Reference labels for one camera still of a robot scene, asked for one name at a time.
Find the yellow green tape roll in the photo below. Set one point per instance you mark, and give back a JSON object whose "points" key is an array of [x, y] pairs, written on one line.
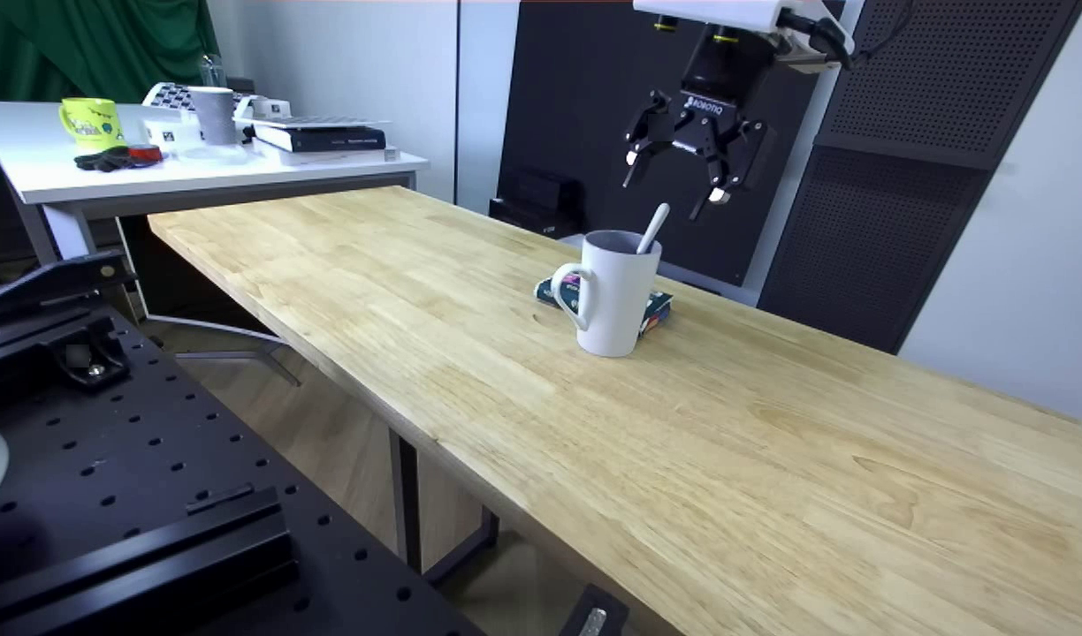
{"points": [[90, 121]]}

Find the black perforated mat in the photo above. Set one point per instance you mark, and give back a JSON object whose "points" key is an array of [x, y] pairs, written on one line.
{"points": [[917, 198]]}

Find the white side table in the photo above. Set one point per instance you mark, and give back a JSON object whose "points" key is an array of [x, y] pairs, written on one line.
{"points": [[46, 165]]}

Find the black box by panel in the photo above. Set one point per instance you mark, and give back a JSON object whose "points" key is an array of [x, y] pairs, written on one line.
{"points": [[541, 198]]}

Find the green curtain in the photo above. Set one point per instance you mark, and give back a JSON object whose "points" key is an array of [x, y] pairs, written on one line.
{"points": [[81, 48]]}

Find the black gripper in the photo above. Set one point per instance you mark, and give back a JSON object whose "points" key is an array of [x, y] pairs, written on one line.
{"points": [[719, 89]]}

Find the black flat bracket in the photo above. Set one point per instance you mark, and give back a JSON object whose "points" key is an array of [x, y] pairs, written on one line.
{"points": [[46, 287]]}

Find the small teal card box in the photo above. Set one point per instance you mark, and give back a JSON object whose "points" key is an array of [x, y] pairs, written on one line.
{"points": [[654, 310]]}

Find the black table leg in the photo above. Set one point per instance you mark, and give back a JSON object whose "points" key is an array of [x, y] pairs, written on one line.
{"points": [[407, 498]]}

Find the tall white mug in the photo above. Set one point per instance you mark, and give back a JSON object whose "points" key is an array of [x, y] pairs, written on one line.
{"points": [[615, 301]]}

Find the white partition frame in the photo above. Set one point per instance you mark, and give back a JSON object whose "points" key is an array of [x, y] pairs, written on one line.
{"points": [[782, 236]]}

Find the grey white mug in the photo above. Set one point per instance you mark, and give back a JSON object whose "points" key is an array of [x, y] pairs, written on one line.
{"points": [[218, 115]]}

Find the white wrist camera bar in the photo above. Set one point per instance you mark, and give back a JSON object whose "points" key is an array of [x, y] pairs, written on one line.
{"points": [[719, 16]]}

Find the white object beside book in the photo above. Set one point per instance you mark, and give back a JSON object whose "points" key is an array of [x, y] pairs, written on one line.
{"points": [[264, 108]]}

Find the small black metal mount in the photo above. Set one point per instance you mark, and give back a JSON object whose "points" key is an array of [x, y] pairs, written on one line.
{"points": [[90, 360]]}

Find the black perforated mounting board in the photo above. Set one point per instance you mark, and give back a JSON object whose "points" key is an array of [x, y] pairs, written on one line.
{"points": [[153, 471]]}

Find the black rail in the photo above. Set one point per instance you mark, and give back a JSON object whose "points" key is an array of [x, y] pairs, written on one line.
{"points": [[137, 568]]}

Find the small checkered white object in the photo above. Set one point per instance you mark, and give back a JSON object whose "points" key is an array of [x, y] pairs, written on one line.
{"points": [[162, 98]]}

